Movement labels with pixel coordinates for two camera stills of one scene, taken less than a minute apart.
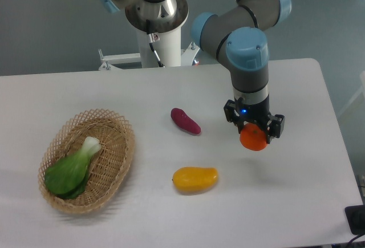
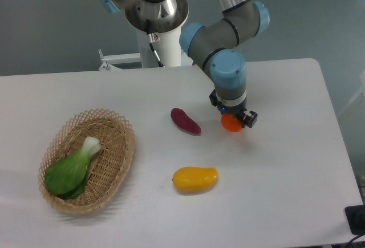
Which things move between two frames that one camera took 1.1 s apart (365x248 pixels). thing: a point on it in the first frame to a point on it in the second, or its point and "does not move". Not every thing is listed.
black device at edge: (355, 216) does not move
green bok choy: (66, 176) does not move
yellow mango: (193, 179) does not move
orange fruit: (252, 138) to (230, 123)
